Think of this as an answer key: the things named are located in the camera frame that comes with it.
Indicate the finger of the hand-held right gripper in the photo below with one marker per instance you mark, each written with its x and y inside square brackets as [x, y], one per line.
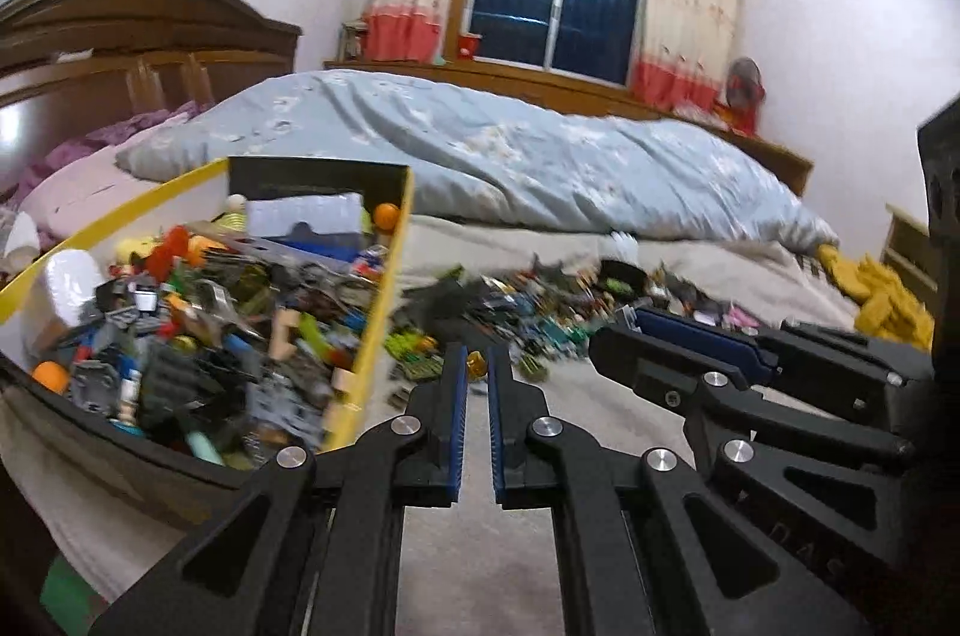
[645, 366]
[697, 340]

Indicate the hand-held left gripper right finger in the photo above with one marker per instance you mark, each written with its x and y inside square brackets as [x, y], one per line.
[496, 426]

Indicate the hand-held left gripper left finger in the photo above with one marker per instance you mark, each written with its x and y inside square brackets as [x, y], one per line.
[454, 426]

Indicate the yellow cardboard box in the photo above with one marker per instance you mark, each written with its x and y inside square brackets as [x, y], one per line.
[364, 381]

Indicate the pink toy piece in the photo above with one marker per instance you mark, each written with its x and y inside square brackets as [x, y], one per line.
[741, 317]

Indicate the black plastic cup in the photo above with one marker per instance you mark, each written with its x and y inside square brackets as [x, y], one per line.
[622, 277]

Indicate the pile of loose toy bricks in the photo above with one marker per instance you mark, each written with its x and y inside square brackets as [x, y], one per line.
[525, 313]

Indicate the white shuttlecock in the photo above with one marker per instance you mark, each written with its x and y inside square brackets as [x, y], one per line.
[622, 244]

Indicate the yellow plush cloth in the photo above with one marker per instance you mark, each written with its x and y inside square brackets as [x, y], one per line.
[885, 298]

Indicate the wooden bed footboard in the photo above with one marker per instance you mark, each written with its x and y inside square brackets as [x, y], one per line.
[765, 152]

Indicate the light wooden bedside table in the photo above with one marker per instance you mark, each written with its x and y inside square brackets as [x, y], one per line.
[907, 246]

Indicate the heap of boxed toy parts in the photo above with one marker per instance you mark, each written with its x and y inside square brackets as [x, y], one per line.
[225, 343]

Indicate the red standing fan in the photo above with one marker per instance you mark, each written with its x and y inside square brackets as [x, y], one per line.
[744, 88]

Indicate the clear plastic case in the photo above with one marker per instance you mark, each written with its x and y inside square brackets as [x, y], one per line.
[307, 216]

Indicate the blue floral quilt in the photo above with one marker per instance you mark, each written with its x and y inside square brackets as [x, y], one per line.
[487, 156]

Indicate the small red box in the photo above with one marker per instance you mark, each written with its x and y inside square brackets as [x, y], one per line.
[469, 45]

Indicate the row of books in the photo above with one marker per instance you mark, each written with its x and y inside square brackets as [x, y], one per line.
[354, 42]

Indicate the green sheet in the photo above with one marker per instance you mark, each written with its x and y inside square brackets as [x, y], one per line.
[71, 587]

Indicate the pink pillow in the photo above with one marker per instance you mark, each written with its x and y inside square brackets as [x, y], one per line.
[82, 190]

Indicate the purple cloth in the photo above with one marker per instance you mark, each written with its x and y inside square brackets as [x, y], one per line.
[112, 137]

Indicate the dark wooden headboard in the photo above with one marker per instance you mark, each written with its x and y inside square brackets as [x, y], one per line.
[112, 21]

